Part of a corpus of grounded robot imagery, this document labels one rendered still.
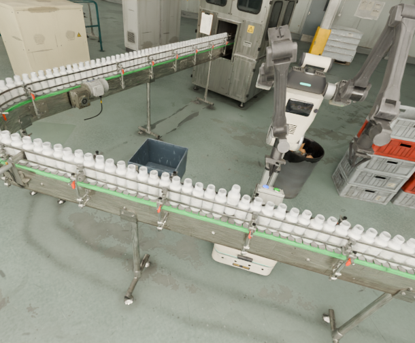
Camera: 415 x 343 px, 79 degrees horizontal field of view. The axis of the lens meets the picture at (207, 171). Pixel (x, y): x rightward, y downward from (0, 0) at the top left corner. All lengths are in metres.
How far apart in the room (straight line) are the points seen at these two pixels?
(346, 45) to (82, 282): 9.93
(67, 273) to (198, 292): 1.03
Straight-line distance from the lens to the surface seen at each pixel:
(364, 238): 1.38
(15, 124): 2.37
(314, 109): 1.59
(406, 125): 3.19
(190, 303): 2.15
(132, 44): 7.20
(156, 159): 1.97
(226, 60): 4.84
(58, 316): 2.22
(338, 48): 10.40
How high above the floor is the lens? 1.98
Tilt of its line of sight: 39 degrees down
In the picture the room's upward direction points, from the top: 10 degrees clockwise
